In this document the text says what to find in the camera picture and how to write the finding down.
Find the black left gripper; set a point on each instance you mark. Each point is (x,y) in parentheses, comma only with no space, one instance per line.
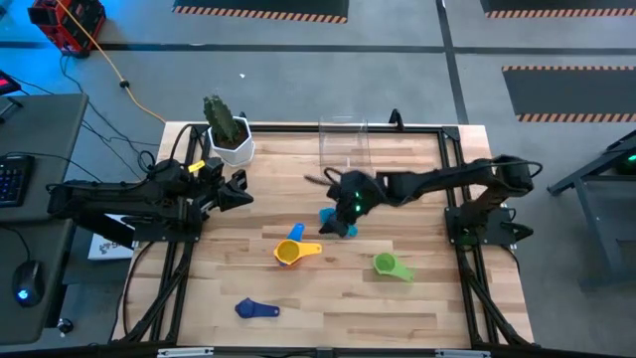
(206,196)

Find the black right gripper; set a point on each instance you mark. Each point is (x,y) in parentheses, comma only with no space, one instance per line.
(360,191)

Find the teal measuring cup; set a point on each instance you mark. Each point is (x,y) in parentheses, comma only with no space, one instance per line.
(326,215)

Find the yellow measuring cup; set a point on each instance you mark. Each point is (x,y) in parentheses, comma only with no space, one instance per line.
(290,251)

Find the green measuring cup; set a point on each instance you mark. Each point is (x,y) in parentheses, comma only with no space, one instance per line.
(385,263)

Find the orange measuring cup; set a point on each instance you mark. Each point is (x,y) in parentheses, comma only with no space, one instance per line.
(276,258)

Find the clear plastic basket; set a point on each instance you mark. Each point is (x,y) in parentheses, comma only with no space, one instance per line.
(343,144)

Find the dark blue measuring cup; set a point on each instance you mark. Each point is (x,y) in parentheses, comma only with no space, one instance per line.
(246,308)

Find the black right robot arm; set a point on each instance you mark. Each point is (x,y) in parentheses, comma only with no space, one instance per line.
(447,179)

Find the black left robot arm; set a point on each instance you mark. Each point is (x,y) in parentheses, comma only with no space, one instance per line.
(109,196)

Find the white hexagonal plant pot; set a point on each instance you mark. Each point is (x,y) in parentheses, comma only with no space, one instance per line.
(238,154)

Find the yellow tag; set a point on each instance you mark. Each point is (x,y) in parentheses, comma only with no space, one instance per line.
(196,166)

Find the white cardboard box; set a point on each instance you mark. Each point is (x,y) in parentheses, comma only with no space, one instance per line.
(107,248)

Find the black hazard-striped floor mat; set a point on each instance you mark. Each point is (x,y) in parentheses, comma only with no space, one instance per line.
(556,5)
(571,92)
(258,6)

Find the grey desk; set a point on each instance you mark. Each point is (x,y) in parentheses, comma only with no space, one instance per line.
(45,129)

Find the black caster wheel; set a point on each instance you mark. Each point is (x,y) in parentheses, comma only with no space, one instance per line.
(65,326)

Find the black backlit keyboard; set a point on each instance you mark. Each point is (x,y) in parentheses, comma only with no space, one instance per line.
(15,179)

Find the black computer mouse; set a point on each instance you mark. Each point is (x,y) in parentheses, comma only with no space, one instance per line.
(28,281)

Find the black device with red display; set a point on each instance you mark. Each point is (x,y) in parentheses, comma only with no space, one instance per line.
(7,82)

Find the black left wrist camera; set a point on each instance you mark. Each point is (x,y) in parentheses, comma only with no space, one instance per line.
(214,169)

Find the black triangular bracket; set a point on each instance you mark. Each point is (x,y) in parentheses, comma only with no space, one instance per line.
(396,118)

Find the black aluminium table frame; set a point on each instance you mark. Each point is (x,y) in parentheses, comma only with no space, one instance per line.
(451,134)

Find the silver metal bracket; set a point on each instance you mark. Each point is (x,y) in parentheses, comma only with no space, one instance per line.
(185,352)
(462,354)

